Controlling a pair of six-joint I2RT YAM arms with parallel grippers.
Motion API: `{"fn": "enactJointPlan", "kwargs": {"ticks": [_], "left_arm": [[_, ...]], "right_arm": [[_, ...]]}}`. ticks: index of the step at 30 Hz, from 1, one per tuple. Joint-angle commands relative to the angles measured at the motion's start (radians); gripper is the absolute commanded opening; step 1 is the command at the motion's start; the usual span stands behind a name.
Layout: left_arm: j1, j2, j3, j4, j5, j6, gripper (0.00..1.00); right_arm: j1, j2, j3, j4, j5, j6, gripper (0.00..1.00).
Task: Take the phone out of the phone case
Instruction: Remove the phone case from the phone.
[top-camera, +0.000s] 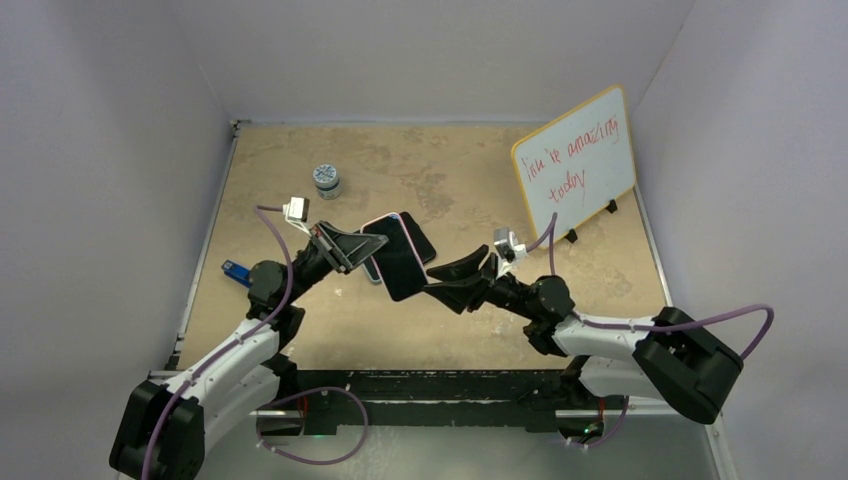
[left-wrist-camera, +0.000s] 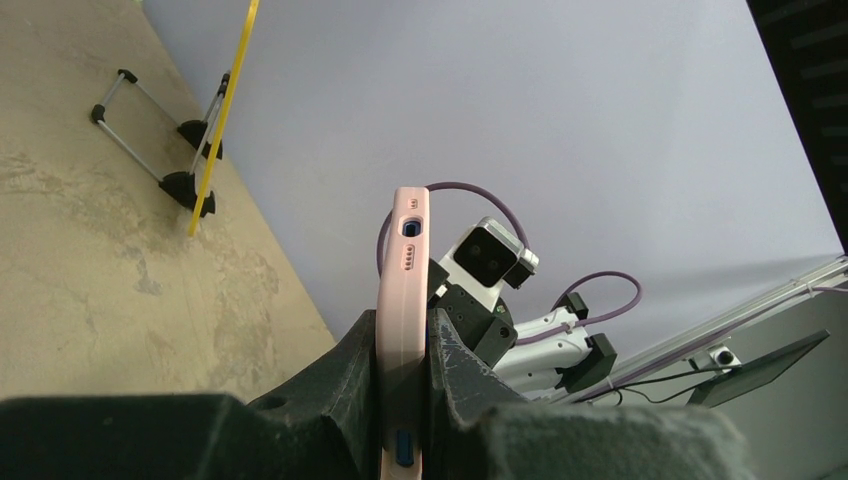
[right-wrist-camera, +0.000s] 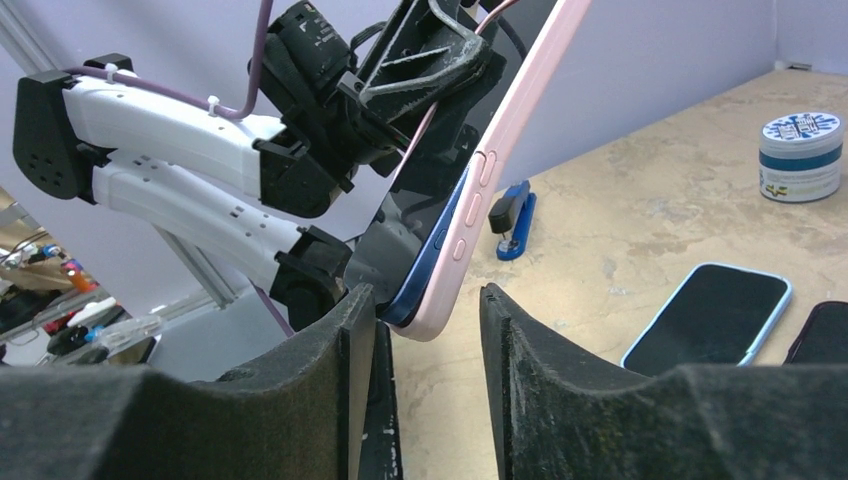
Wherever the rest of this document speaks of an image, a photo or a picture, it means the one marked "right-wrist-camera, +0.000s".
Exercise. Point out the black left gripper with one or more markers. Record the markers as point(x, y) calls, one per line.
point(426, 52)

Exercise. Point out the pink phone case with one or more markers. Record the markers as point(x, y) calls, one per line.
point(485, 167)

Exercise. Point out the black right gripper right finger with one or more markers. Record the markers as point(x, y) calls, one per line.
point(559, 411)

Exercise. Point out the blue black stapler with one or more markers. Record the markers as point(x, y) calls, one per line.
point(511, 217)

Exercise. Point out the white blue lidded jar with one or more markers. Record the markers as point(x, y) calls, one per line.
point(800, 157)

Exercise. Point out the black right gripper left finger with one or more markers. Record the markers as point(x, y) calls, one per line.
point(319, 406)

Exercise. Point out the phone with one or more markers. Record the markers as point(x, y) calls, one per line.
point(719, 314)
point(823, 337)

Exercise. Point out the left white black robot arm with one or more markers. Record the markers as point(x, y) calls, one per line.
point(236, 182)

